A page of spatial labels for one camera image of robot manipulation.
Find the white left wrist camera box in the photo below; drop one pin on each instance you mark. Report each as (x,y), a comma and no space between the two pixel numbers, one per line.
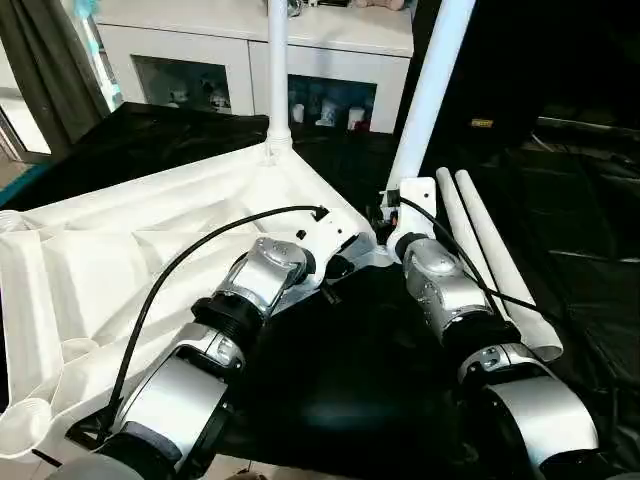
(325,240)

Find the grey curtain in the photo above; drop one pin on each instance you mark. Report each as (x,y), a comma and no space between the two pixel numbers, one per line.
(45,75)

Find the white glass-door cabinet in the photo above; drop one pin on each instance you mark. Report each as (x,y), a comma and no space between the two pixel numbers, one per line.
(200,35)

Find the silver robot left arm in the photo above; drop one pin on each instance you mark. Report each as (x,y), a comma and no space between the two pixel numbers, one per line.
(190,370)

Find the black folding table frame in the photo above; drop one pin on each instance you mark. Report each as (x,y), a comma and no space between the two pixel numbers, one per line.
(90,427)

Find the black work surface mat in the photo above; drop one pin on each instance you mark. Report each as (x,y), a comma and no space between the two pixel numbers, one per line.
(350,375)

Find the white plastic table leg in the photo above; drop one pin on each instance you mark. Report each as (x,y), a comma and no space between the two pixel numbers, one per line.
(430,100)
(457,215)
(278,75)
(500,260)

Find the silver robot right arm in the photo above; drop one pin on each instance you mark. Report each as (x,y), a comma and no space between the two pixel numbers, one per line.
(460,300)

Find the brown round robot part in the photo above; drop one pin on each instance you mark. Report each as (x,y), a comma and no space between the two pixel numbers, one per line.
(250,474)

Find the small yellow label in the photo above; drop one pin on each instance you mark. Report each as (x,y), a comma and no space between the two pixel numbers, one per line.
(481,122)

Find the brown plush toy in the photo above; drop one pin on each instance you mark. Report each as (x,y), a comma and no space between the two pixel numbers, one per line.
(380,4)

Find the long dark metal rod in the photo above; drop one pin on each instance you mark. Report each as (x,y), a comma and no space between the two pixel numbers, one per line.
(590,127)

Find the black backdrop cloth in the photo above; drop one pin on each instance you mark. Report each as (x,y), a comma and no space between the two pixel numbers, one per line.
(550,60)

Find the white plastic table top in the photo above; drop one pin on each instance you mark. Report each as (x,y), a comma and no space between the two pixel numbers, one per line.
(100,240)

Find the small white jar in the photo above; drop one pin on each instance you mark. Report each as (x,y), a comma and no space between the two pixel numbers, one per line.
(298,113)
(356,118)
(327,112)

